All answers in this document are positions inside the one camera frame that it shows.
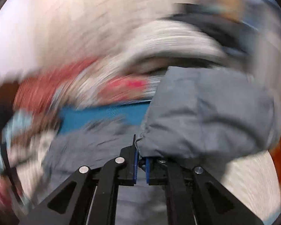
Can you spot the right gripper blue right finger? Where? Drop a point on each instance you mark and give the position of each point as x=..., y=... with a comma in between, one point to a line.
x=156, y=171

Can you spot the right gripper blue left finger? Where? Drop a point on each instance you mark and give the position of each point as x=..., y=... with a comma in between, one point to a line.
x=128, y=174

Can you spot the grey puffer jacket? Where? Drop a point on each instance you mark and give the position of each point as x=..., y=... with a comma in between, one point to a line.
x=204, y=117

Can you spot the patterned beige teal bedsheet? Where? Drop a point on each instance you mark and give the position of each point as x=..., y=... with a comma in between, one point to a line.
x=253, y=179

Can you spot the red floral patchwork quilt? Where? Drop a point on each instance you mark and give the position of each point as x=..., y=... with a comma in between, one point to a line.
x=82, y=84

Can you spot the teal white patterned pillow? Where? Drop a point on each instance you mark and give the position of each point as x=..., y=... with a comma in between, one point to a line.
x=19, y=124

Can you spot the folded cream dotted comforter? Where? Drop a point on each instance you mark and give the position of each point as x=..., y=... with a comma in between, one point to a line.
x=169, y=38

